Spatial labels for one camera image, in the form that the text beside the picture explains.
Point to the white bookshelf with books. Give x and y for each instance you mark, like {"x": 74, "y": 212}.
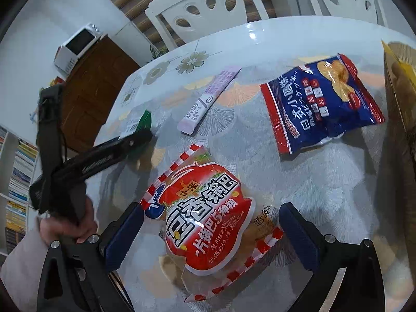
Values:
{"x": 16, "y": 188}

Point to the white microwave oven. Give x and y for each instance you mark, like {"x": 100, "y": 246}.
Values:
{"x": 76, "y": 47}

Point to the blue snack bag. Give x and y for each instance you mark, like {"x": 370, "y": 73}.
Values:
{"x": 325, "y": 104}

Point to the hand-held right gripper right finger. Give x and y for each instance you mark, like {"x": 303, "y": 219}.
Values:
{"x": 297, "y": 237}

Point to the person's left forearm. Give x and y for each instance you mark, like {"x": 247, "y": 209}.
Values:
{"x": 22, "y": 263}

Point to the brown wooden cabinet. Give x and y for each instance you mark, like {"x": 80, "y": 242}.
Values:
{"x": 94, "y": 97}

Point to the yellow snack packet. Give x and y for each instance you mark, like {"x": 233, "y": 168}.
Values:
{"x": 403, "y": 65}

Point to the potted green plant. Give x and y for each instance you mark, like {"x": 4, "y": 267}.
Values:
{"x": 157, "y": 51}

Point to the amber glass plate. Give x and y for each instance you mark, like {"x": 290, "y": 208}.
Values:
{"x": 401, "y": 156}

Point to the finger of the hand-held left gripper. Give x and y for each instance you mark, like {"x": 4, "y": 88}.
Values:
{"x": 107, "y": 154}

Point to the lilac sachet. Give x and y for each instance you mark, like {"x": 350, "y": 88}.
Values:
{"x": 211, "y": 99}

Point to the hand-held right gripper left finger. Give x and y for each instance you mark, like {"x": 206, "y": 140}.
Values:
{"x": 125, "y": 234}

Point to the person's left hand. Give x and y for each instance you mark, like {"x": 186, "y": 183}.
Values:
{"x": 68, "y": 234}

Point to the red striped snack bag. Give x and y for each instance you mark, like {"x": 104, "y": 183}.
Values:
{"x": 208, "y": 217}

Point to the green and white snack packet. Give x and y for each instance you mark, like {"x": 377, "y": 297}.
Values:
{"x": 138, "y": 123}

